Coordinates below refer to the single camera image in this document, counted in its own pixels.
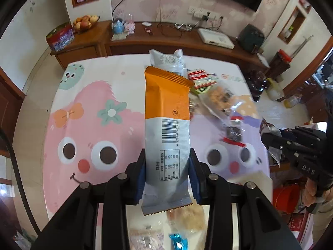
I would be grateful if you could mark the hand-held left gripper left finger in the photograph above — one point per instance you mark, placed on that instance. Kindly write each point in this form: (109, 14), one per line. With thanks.
(141, 179)

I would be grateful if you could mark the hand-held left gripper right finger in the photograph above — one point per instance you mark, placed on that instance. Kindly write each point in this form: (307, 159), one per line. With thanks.
(194, 179)

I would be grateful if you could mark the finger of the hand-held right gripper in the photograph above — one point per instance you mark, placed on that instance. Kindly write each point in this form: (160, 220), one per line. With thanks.
(304, 135)
(278, 142)

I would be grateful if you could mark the dark foil snack packet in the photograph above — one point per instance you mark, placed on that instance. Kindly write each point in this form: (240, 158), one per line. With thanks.
(268, 128)

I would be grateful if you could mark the clear packet of yellow biscuits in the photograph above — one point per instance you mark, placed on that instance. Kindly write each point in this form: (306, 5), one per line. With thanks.
(187, 218)

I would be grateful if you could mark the white plastic tray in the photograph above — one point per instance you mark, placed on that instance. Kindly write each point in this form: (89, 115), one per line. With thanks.
(256, 181)

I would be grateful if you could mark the pink packet with white label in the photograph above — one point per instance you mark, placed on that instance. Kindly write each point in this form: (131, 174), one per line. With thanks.
(145, 238)

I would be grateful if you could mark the blue candy packet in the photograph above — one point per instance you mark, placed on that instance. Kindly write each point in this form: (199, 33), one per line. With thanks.
(178, 241)

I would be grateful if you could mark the orange and grey snack packet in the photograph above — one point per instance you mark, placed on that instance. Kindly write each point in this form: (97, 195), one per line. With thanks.
(166, 109)

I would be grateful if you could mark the person's right forearm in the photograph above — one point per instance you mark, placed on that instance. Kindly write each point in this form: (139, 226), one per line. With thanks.
(324, 221)

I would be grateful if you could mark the person's right hand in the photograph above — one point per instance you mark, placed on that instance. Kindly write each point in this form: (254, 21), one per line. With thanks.
(311, 188)

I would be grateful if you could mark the plastic bottle with yellow liquid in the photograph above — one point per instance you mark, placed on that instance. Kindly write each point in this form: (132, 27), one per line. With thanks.
(292, 101)

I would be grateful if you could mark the red bucket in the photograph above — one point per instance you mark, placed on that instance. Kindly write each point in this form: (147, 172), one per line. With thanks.
(286, 198)

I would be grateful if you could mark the dark cookie packet red ends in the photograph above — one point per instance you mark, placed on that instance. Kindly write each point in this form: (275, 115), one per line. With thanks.
(234, 134)

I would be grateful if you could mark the cream plastic jug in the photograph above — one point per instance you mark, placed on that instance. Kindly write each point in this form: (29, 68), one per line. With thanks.
(274, 88)

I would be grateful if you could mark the clear packet of nuts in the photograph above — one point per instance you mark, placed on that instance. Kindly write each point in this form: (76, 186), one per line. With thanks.
(193, 106)

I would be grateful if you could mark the clear packet of orange pastry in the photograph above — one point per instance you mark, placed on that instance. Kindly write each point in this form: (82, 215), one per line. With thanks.
(221, 96)

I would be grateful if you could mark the dark container with red lid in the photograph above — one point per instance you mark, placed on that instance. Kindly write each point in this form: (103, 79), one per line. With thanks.
(279, 65)

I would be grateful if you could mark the printed cartoon tablecloth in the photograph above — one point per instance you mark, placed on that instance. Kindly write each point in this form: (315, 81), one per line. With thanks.
(85, 125)

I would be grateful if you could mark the white paper sheet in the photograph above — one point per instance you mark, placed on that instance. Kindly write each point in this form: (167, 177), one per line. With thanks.
(262, 58)

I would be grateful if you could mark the red white cookie packet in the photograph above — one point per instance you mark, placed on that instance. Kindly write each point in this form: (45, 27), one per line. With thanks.
(200, 75)

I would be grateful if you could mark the dark air fryer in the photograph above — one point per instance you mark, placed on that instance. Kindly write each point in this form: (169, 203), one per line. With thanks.
(251, 37)

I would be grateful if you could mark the white set-top box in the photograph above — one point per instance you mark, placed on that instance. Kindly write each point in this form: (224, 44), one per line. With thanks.
(216, 37)

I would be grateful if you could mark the grey white snack packet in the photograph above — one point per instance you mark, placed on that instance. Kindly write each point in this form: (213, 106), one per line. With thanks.
(166, 60)

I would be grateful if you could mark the wooden television cabinet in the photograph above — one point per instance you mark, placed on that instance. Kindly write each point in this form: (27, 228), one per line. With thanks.
(85, 47)

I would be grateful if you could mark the brown wooden door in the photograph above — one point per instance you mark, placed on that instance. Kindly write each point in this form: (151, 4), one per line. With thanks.
(10, 104)

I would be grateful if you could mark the pink figurine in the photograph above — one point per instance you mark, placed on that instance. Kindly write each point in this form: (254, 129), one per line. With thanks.
(130, 26)

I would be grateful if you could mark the blue snow globe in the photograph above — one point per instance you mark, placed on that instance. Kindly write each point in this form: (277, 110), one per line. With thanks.
(118, 26)

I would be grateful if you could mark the small white device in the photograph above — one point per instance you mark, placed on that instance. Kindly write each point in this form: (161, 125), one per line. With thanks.
(146, 24)

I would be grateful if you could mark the decorated round tin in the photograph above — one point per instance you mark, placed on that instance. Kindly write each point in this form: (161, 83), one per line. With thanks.
(59, 39)

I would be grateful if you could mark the bowl of fruit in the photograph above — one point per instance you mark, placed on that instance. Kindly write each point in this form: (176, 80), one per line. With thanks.
(84, 22)

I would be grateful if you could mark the white wall sockets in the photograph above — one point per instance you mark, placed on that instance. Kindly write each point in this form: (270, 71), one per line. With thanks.
(205, 13)

